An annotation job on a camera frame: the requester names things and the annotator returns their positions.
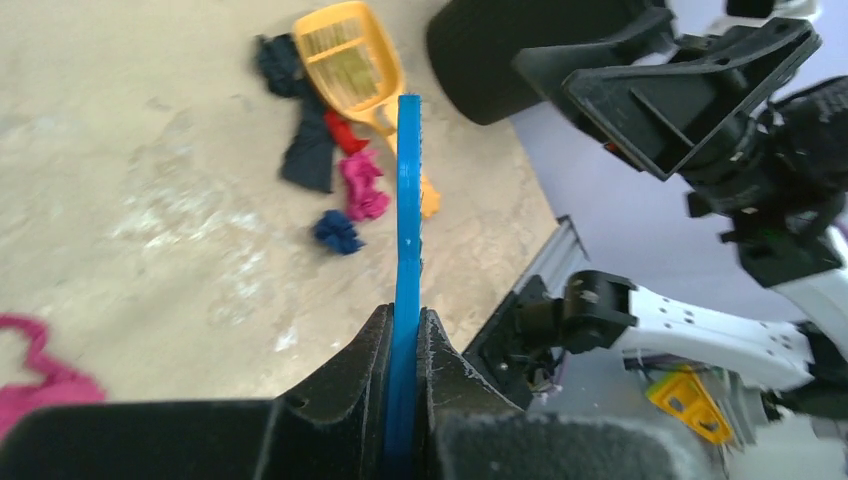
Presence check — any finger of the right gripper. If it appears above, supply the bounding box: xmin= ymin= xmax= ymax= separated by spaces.
xmin=513 ymin=7 xmax=675 ymax=100

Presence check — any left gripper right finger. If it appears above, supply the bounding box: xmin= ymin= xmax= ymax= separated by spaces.
xmin=415 ymin=309 xmax=703 ymax=479

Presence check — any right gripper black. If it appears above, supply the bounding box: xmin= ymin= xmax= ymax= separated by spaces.
xmin=563 ymin=18 xmax=847 ymax=218

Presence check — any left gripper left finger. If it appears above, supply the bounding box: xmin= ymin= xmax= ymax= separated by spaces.
xmin=1 ymin=305 xmax=393 ymax=479

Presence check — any blue hand brush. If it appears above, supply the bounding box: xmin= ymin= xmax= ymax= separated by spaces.
xmin=381 ymin=94 xmax=421 ymax=479

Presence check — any yellow slotted scoop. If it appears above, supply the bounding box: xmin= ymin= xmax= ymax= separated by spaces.
xmin=292 ymin=0 xmax=443 ymax=220

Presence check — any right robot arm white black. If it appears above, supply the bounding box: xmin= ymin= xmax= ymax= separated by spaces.
xmin=514 ymin=8 xmax=847 ymax=420

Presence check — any black trash bin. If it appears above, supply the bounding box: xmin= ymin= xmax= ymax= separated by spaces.
xmin=425 ymin=0 xmax=667 ymax=126

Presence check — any small blue paper scrap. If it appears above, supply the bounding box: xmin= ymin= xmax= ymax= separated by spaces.
xmin=312 ymin=210 xmax=365 ymax=255

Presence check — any red paper scrap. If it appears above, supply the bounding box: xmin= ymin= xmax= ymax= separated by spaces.
xmin=323 ymin=110 xmax=369 ymax=156

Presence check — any pink paper scrap right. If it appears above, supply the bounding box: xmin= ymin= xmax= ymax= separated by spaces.
xmin=339 ymin=149 xmax=390 ymax=222

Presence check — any pink paper scrap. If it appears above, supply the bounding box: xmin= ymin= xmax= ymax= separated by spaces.
xmin=339 ymin=149 xmax=390 ymax=222
xmin=0 ymin=313 xmax=107 ymax=442

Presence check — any flat black paper sheet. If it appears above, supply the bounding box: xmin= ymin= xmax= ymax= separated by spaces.
xmin=279 ymin=92 xmax=336 ymax=194

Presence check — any black crumpled paper scrap right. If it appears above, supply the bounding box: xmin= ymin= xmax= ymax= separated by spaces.
xmin=254 ymin=33 xmax=309 ymax=98

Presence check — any pink paper scrap centre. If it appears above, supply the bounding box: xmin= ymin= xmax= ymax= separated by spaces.
xmin=0 ymin=313 xmax=107 ymax=442

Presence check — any yellow bracket off table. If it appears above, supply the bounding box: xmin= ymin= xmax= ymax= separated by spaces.
xmin=645 ymin=367 xmax=734 ymax=445

